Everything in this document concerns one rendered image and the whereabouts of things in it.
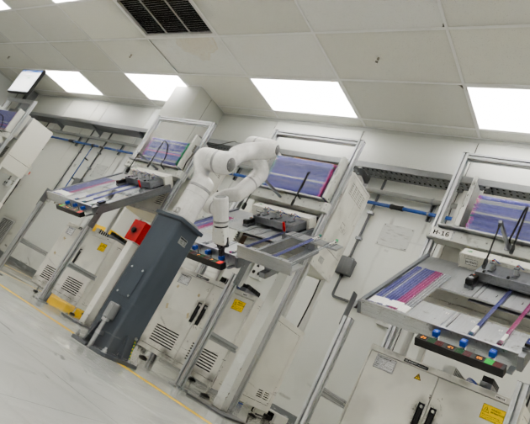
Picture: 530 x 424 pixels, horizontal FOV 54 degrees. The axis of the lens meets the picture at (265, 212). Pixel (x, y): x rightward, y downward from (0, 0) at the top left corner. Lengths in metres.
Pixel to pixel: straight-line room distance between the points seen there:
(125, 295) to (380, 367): 1.23
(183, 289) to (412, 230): 2.26
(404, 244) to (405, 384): 2.35
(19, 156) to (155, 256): 4.90
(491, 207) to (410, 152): 2.39
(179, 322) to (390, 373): 1.36
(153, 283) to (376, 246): 2.77
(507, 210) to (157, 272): 1.79
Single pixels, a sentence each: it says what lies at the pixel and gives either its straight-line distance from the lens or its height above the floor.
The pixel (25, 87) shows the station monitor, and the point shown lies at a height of 2.01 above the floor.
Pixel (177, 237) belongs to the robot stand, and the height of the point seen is 0.61.
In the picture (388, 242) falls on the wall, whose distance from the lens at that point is 4.78.
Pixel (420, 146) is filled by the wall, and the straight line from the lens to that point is 5.27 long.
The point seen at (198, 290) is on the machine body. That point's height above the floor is 0.52.
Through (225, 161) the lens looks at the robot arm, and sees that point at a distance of 2.56.
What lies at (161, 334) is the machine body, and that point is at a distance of 3.37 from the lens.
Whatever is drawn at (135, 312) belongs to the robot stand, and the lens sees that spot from 2.44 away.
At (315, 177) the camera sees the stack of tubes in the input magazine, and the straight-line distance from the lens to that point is 3.45.
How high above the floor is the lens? 0.22
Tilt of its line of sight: 16 degrees up
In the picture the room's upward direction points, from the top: 28 degrees clockwise
